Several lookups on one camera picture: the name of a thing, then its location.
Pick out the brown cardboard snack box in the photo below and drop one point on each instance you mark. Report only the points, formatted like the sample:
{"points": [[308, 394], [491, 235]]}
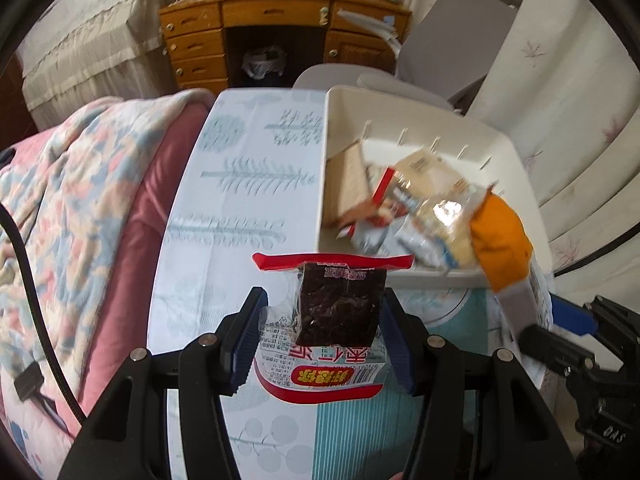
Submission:
{"points": [[350, 180]]}

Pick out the white curtain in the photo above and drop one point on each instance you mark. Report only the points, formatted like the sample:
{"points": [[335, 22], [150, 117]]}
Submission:
{"points": [[575, 135]]}

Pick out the black plug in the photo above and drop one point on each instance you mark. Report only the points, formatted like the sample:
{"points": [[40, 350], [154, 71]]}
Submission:
{"points": [[31, 381]]}

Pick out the grey chair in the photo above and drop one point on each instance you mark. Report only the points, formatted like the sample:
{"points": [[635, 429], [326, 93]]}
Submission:
{"points": [[450, 25]]}

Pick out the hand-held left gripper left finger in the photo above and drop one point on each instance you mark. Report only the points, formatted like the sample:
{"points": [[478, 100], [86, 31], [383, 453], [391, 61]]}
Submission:
{"points": [[245, 340]]}

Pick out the white curved plastic bar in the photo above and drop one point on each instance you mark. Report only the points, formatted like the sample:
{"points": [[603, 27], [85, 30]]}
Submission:
{"points": [[370, 25]]}

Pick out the clear printed snack packet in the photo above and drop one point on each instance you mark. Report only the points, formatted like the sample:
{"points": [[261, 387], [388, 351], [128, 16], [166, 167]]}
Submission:
{"points": [[440, 210]]}

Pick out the white plastic bin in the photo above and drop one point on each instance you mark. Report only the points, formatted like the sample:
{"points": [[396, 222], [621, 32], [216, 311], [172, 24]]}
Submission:
{"points": [[345, 125]]}

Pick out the large red white packet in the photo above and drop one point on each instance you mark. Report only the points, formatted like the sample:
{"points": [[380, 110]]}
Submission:
{"points": [[382, 187]]}

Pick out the dark block snack packet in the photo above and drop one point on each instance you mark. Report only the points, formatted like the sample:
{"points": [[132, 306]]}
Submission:
{"points": [[340, 305]]}

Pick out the wooden desk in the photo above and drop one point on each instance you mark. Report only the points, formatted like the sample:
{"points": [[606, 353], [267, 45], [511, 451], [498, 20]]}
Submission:
{"points": [[270, 10]]}

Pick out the white lace bed skirt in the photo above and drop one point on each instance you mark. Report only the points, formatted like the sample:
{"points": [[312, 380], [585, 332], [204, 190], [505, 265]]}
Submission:
{"points": [[85, 35]]}

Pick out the floral blanket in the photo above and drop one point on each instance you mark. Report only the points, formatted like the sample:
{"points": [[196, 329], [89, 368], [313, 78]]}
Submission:
{"points": [[75, 200]]}

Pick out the pale biscuit clear packet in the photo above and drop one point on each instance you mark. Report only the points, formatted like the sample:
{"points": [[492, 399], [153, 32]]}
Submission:
{"points": [[430, 167]]}

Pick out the pink bed sheet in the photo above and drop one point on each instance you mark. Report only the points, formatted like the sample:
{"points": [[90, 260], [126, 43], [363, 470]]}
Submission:
{"points": [[145, 240]]}

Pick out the trash bin with bag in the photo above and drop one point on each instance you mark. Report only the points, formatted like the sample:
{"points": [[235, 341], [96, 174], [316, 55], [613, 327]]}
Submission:
{"points": [[262, 62]]}

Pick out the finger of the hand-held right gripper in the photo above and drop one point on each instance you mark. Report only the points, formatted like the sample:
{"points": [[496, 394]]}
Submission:
{"points": [[572, 315], [550, 347]]}

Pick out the orange snack packet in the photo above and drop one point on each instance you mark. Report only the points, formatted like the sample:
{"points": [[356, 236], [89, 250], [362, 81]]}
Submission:
{"points": [[500, 245]]}

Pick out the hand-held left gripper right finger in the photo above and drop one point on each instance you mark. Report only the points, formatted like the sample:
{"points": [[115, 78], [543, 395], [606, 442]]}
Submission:
{"points": [[400, 350]]}

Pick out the small red white packet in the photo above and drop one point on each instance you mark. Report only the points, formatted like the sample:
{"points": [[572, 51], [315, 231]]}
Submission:
{"points": [[370, 237]]}

